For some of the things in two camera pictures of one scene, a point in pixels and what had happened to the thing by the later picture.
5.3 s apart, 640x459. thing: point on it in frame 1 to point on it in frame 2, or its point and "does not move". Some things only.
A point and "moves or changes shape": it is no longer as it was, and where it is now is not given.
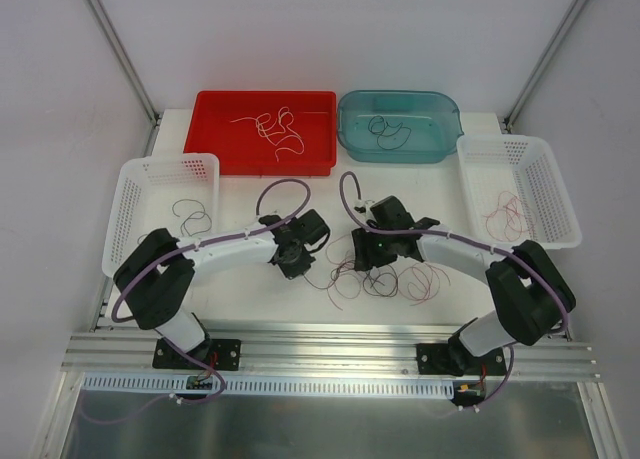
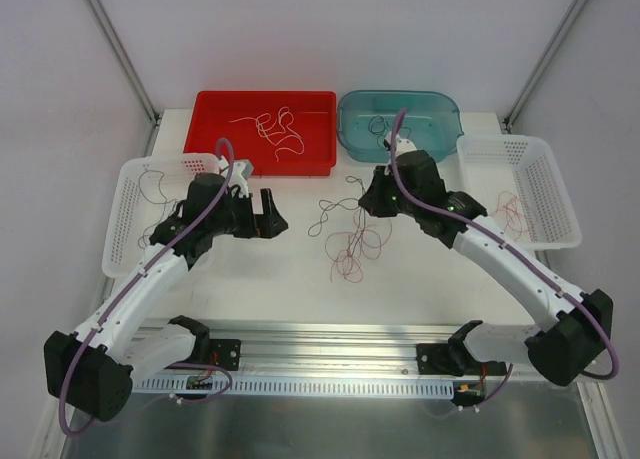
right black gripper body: x=360 y=249 to x=379 y=199
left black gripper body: x=291 y=261 to x=256 y=215
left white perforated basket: x=180 y=194 does not move
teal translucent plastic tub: x=391 y=126 does not move
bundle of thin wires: x=411 y=284 moves or changes shape
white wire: x=274 y=128 does not move
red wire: x=511 y=218 does not move
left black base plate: x=219 y=354 does not move
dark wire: x=389 y=137 does not move
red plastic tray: x=265 y=133 does not move
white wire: x=277 y=129 does not move
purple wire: x=183 y=229 moves or changes shape
